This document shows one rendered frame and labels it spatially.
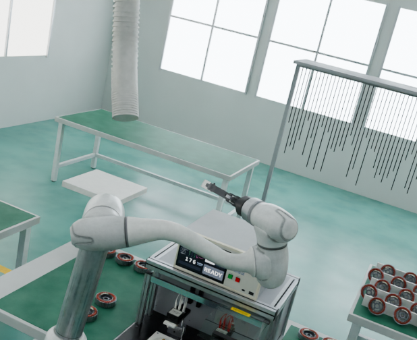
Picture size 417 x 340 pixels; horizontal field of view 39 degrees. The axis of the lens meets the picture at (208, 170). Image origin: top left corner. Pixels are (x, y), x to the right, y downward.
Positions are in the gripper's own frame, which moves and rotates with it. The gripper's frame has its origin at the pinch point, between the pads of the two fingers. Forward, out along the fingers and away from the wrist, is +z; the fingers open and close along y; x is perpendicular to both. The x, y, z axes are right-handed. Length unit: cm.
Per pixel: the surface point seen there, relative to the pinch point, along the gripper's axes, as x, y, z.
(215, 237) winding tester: -18, 47, 41
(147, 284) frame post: -55, 40, 60
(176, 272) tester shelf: -42, 43, 49
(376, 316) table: -15, 189, 36
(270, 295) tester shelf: -29, 76, 19
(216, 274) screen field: -33, 53, 34
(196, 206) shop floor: -18, 287, 369
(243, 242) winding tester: -14, 58, 34
